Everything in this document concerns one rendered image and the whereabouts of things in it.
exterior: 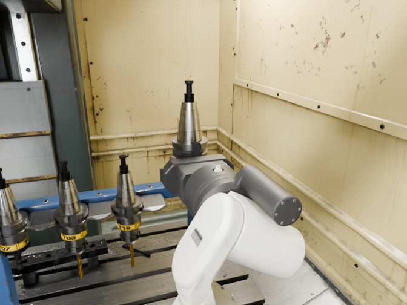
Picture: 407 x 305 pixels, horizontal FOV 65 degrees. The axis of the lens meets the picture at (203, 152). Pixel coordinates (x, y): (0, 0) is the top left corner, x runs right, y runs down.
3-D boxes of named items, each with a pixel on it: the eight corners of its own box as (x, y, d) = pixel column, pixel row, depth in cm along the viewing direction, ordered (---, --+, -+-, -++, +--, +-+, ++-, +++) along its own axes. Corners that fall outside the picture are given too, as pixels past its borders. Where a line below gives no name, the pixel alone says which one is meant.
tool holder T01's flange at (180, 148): (198, 145, 61) (198, 133, 60) (213, 155, 56) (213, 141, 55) (167, 150, 59) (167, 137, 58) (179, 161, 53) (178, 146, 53)
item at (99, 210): (114, 219, 64) (114, 215, 64) (86, 223, 62) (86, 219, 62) (112, 203, 70) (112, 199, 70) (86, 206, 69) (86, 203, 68)
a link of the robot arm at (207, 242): (267, 209, 41) (213, 297, 42) (212, 181, 37) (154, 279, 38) (298, 235, 35) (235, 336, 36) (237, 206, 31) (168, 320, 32)
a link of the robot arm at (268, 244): (238, 243, 47) (278, 299, 37) (177, 218, 42) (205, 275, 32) (280, 179, 46) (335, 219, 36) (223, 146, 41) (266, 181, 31)
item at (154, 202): (168, 210, 67) (168, 206, 67) (143, 214, 66) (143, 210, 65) (162, 195, 74) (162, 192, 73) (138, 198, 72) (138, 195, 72)
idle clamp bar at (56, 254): (109, 264, 97) (107, 246, 95) (12, 289, 88) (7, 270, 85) (107, 255, 101) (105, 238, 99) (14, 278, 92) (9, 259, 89)
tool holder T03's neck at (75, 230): (86, 225, 69) (84, 212, 68) (89, 237, 65) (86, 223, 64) (61, 231, 67) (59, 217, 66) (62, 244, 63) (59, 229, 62)
